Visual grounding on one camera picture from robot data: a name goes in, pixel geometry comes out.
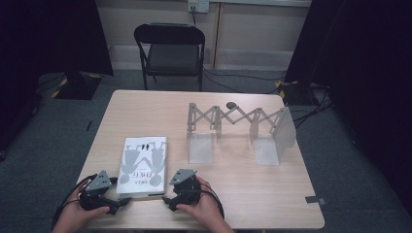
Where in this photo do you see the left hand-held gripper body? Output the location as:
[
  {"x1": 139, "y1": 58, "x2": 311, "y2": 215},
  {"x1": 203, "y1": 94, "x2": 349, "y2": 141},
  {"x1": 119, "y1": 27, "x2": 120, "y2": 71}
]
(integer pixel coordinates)
[{"x1": 79, "y1": 170, "x2": 119, "y2": 212}]

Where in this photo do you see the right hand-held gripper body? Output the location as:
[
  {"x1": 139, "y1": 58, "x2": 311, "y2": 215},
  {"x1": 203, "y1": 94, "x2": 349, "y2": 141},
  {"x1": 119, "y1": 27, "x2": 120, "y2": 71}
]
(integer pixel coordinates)
[{"x1": 168, "y1": 168, "x2": 202, "y2": 206}]

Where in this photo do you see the white book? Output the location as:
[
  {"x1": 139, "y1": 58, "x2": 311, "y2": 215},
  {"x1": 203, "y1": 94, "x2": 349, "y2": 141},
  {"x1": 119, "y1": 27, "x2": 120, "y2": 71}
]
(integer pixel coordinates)
[{"x1": 116, "y1": 136, "x2": 168, "y2": 199}]

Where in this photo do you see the grey expandable metal book rack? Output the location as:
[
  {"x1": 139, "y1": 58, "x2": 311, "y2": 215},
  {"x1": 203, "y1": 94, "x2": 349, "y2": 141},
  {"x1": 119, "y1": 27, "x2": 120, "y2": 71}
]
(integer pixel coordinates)
[{"x1": 186, "y1": 102, "x2": 297, "y2": 166}]

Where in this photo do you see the person's right hand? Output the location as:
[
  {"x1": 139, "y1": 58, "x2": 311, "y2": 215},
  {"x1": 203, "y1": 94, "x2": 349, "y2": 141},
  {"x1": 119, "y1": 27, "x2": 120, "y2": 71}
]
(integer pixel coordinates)
[{"x1": 176, "y1": 177, "x2": 224, "y2": 229}]

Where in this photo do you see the person's left hand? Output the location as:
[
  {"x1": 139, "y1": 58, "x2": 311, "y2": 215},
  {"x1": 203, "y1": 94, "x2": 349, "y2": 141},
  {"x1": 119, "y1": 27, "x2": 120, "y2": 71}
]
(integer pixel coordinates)
[{"x1": 52, "y1": 180, "x2": 111, "y2": 233}]

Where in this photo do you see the black stand base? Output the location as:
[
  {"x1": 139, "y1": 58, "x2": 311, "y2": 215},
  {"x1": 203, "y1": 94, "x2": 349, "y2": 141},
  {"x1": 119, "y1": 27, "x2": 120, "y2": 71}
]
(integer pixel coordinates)
[
  {"x1": 51, "y1": 71, "x2": 104, "y2": 101},
  {"x1": 275, "y1": 79, "x2": 325, "y2": 106}
]

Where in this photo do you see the grey tape strip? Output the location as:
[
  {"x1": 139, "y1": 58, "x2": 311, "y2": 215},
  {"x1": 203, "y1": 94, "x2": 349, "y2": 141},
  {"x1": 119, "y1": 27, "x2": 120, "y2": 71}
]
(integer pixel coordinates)
[{"x1": 304, "y1": 195, "x2": 327, "y2": 207}]

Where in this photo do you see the black folding chair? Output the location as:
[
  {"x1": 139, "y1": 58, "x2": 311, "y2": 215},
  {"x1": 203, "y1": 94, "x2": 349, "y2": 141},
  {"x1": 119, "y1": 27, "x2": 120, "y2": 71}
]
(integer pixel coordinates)
[{"x1": 133, "y1": 22, "x2": 206, "y2": 92}]

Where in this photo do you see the dark curtain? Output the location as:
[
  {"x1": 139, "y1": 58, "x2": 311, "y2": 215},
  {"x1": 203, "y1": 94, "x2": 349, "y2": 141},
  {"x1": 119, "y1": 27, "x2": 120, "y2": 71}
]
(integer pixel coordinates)
[
  {"x1": 285, "y1": 0, "x2": 412, "y2": 212},
  {"x1": 0, "y1": 0, "x2": 115, "y2": 153}
]

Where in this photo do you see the right hand-held gripper cable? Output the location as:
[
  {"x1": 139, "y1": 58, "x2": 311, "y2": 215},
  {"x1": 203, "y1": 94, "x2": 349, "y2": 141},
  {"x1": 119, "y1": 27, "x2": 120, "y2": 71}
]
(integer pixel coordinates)
[{"x1": 198, "y1": 181, "x2": 225, "y2": 219}]

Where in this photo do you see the hand-held gripper cable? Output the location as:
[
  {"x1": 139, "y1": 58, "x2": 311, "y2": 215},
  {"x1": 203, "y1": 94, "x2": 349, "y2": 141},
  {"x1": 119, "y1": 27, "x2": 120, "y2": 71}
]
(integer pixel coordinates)
[
  {"x1": 51, "y1": 174, "x2": 98, "y2": 231},
  {"x1": 198, "y1": 181, "x2": 225, "y2": 219}
]

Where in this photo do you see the left hand-held gripper cable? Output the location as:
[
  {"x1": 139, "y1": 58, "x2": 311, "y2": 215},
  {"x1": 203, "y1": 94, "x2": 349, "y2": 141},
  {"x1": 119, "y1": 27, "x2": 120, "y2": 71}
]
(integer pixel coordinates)
[{"x1": 51, "y1": 174, "x2": 98, "y2": 231}]

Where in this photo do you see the black floor cable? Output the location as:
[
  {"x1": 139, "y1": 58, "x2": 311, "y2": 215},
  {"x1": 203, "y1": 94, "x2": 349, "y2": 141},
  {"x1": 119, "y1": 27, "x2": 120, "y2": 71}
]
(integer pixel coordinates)
[
  {"x1": 203, "y1": 71, "x2": 281, "y2": 95},
  {"x1": 203, "y1": 66, "x2": 287, "y2": 82}
]

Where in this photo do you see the bundle of black floor cables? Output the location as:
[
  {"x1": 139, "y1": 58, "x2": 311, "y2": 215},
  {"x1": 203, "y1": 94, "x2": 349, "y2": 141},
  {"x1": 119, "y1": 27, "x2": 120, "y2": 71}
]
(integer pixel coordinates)
[{"x1": 292, "y1": 83, "x2": 333, "y2": 129}]

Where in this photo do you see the white wall socket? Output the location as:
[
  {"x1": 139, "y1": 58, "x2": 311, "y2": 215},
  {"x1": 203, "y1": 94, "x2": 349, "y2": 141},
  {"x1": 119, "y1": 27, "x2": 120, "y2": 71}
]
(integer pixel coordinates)
[{"x1": 187, "y1": 0, "x2": 210, "y2": 14}]

